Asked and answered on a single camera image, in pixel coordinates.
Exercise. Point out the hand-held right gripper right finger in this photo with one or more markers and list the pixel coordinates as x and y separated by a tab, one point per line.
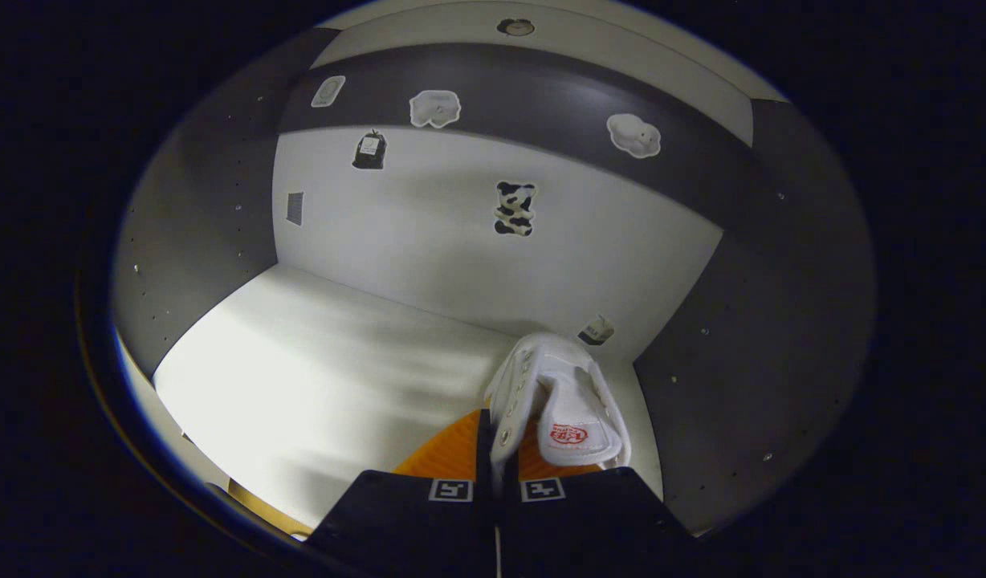
589	522

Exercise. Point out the white cabinet shelf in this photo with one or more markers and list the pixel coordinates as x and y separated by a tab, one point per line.
324	377

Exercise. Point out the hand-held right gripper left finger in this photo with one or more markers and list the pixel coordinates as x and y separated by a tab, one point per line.
405	514

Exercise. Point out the white shoe cabinet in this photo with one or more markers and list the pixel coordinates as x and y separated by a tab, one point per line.
429	241

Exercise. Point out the white canvas shoe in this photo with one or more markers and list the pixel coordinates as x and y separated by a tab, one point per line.
569	393

